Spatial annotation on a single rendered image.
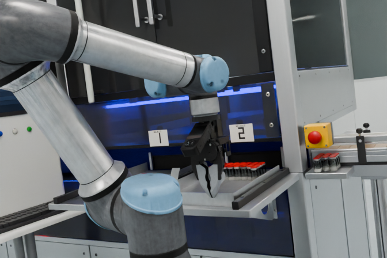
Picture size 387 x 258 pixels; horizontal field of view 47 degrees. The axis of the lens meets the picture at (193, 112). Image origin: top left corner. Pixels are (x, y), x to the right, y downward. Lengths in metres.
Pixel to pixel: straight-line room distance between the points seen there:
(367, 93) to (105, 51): 5.38
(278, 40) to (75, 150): 0.78
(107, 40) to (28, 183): 1.11
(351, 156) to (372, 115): 4.54
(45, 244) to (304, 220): 1.23
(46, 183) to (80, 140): 0.98
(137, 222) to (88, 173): 0.16
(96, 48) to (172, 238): 0.38
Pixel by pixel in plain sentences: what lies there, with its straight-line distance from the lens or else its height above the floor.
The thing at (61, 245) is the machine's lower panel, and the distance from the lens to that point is 2.17.
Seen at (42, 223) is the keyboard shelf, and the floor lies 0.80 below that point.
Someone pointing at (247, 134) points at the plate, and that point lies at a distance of 1.51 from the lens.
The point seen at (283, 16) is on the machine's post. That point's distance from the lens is 1.46.
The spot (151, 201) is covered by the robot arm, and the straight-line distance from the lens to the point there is 0.85.
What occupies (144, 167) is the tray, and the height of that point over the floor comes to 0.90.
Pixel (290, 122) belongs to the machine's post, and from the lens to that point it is 1.46.
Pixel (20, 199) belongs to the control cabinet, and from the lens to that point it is 1.85.
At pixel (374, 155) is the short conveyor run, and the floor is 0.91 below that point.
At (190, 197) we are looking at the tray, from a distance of 1.21.
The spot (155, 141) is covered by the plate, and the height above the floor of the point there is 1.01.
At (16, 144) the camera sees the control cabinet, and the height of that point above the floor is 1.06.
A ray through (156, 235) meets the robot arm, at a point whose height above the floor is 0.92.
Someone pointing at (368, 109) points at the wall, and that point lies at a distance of 6.07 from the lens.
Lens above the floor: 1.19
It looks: 3 degrees down
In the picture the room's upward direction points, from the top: 7 degrees counter-clockwise
